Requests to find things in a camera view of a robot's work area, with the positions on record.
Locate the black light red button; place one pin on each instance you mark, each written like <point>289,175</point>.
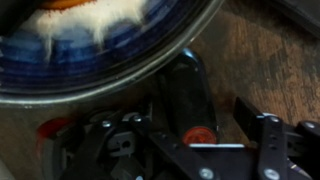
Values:
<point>186,93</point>

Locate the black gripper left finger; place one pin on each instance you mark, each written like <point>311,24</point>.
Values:
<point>96,146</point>

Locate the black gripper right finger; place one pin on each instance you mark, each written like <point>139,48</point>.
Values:
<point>276,143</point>

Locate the blue bowl orange centre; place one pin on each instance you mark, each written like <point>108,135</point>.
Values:
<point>100,50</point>

